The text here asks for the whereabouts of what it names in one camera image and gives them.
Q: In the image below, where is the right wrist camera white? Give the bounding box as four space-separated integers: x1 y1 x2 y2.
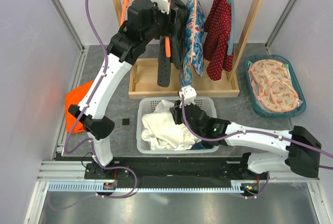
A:
178 85 197 105

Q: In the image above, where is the small black square tile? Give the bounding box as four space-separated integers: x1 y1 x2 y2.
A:
122 118 130 126

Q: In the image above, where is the orange hanger of floral garment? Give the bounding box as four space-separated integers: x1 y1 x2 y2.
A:
190 0 197 64

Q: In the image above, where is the orange hanger of black garment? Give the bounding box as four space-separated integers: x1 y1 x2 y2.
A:
165 36 171 58

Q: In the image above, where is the red polka dot garment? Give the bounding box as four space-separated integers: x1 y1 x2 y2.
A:
203 0 234 81

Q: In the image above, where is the black dotted garment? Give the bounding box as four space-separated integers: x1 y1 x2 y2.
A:
157 0 188 87

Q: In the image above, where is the blue-grey hanger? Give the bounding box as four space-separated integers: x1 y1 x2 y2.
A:
227 0 236 56

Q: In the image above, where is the blue floral garment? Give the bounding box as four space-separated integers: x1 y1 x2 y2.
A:
179 0 206 87

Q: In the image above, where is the white plastic basket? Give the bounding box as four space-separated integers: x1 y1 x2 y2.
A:
136 97 218 156

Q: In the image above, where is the orange cloth on floor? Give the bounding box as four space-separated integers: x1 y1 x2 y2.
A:
65 81 93 133

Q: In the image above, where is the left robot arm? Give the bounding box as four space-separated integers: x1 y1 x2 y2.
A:
69 0 188 179

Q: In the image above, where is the wooden clothes rack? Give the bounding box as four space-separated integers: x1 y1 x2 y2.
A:
129 0 263 99

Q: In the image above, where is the peach patterned garment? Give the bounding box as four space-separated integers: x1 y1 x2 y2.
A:
248 59 303 114

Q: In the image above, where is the blue denim skirt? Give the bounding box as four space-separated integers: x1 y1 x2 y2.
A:
191 141 214 150

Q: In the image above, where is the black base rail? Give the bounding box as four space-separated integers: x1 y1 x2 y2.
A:
56 156 268 190

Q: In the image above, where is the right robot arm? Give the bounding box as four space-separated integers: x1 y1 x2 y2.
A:
169 101 322 179

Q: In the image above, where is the teal plastic basket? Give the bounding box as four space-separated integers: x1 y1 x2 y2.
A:
244 55 306 119

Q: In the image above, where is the white pleated skirt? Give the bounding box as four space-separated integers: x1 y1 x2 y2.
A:
141 99 200 151

